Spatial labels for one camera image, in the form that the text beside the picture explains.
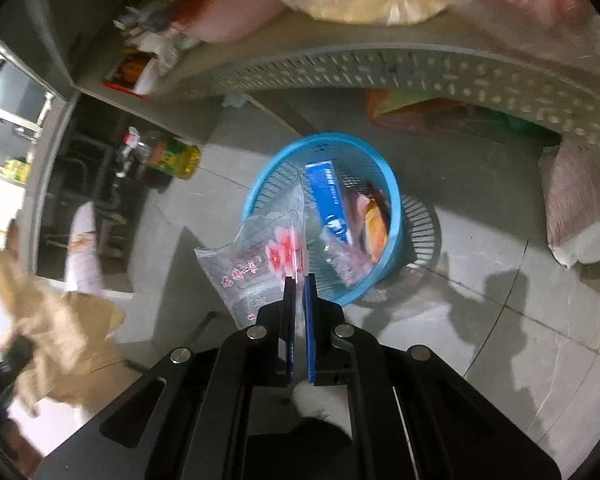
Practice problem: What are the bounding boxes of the perforated metal shelf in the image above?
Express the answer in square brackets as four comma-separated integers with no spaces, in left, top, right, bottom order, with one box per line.
[155,12,600,153]

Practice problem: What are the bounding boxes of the clear plastic bag red print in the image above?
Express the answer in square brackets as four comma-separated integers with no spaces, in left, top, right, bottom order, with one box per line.
[195,206,306,328]

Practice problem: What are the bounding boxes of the blue toothpaste box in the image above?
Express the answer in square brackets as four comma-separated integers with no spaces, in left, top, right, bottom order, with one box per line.
[304,160,353,245]

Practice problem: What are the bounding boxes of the blue plastic waste basket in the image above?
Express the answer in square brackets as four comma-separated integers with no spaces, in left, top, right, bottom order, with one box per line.
[242,132,441,306]

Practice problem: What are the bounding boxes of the pink plastic basin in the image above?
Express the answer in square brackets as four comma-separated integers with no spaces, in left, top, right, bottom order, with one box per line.
[172,0,287,44]

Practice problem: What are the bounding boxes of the orange plastic bag on floor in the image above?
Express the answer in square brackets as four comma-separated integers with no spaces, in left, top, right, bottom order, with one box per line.
[364,89,477,132]

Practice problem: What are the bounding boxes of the red snack bag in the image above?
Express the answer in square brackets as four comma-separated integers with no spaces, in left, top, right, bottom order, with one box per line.
[344,182,390,263]

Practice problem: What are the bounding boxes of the red box on shelf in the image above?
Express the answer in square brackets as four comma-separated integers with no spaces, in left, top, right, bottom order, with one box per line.
[102,51,160,99]

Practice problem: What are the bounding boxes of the beige paper napkin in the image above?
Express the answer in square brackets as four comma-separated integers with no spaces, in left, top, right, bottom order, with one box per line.
[0,220,135,418]

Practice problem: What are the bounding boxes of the pink white sack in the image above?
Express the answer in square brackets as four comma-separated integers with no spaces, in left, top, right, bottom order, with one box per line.
[539,139,600,269]

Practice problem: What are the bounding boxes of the yellow cooking oil bottle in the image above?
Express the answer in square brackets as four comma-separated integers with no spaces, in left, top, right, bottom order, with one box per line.
[117,126,201,180]

